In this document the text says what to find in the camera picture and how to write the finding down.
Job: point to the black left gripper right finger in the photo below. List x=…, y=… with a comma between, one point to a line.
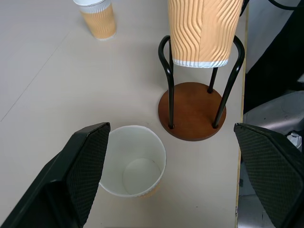
x=270, y=171

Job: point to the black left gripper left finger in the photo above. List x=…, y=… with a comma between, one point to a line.
x=71, y=180

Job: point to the orange ribbed paper cup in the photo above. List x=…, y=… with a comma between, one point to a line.
x=99, y=20
x=202, y=31
x=140, y=164

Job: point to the silver robot body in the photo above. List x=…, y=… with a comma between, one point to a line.
x=275, y=114

